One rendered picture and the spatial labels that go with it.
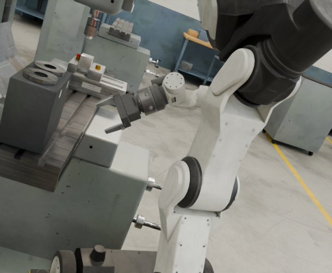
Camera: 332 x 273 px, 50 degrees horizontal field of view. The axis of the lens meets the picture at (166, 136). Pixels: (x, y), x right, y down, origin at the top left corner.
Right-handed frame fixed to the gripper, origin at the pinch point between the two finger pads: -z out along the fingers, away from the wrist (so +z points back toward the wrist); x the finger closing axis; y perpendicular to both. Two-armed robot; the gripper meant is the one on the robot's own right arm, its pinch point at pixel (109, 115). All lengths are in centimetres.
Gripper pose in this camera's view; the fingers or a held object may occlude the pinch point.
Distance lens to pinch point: 118.8
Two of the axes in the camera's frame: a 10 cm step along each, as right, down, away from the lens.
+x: -3.4, -8.4, 4.1
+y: -1.0, -4.1, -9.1
